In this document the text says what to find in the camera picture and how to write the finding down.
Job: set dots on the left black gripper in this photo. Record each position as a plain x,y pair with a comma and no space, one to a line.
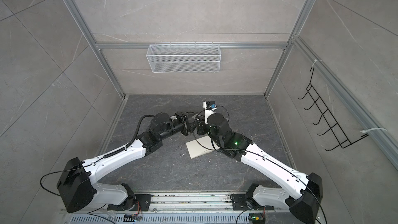
186,125

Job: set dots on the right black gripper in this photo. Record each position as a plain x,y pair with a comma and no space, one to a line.
201,126

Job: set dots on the cream paper envelope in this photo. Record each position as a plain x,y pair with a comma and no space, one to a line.
201,146

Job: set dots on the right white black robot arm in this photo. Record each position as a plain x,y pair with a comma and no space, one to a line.
300,193

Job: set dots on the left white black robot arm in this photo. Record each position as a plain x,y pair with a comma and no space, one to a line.
79,184

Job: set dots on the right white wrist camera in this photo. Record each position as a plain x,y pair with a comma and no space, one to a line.
209,109

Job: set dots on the white wire mesh basket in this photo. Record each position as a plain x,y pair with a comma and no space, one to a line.
173,58

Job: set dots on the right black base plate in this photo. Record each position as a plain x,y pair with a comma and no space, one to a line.
241,202

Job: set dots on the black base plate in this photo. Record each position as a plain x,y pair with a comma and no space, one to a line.
241,202
141,201

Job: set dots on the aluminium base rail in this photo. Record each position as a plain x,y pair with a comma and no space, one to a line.
184,208

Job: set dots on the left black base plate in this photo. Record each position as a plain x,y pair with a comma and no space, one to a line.
141,201

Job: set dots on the black wire hook rack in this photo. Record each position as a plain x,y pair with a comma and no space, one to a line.
326,116

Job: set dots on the white cable tie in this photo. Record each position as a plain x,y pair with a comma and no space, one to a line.
373,129

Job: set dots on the aluminium frame profiles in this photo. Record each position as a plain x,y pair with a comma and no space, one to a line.
383,139

